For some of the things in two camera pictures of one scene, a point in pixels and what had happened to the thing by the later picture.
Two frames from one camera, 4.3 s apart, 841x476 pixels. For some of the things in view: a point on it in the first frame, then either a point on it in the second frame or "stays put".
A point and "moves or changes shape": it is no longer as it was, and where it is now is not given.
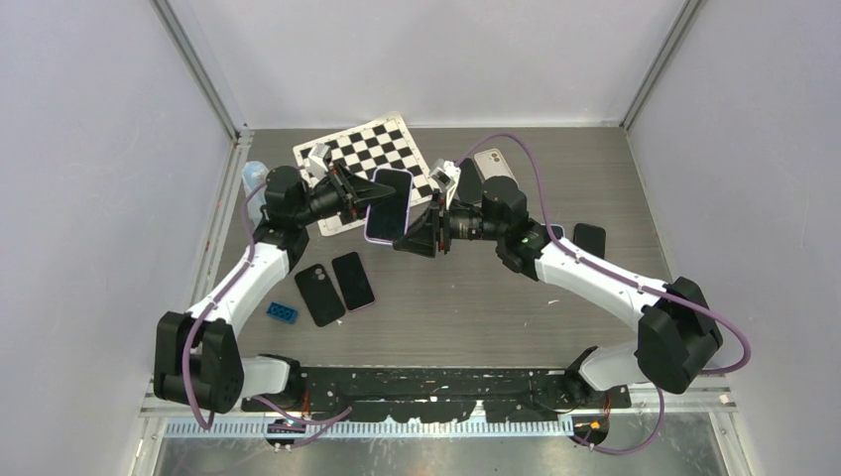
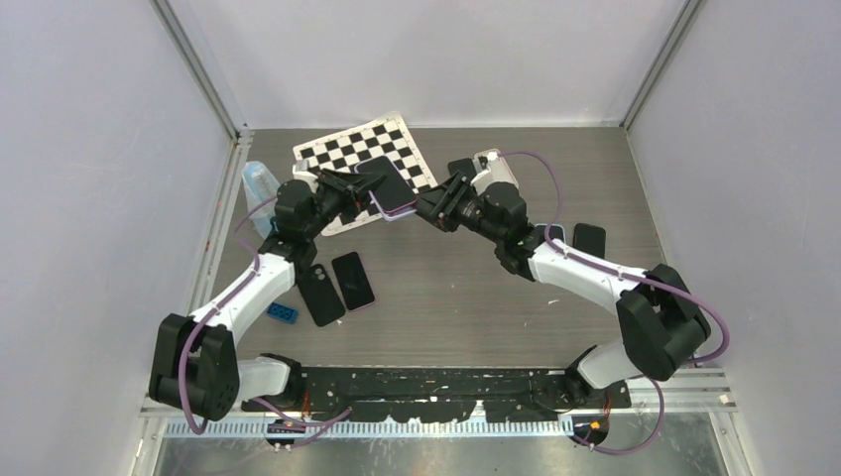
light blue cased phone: (558, 230) stays put
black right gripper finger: (420, 241) to (435, 207)
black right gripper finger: (427, 229) to (450, 194)
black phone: (591, 237) stays put
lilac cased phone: (388, 218) moves or changes shape
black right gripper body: (460, 223) to (467, 212)
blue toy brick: (282, 311) stays put
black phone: (319, 295) stays put
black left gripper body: (333, 199) stays put
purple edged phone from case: (353, 281) stays put
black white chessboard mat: (386, 142) stays put
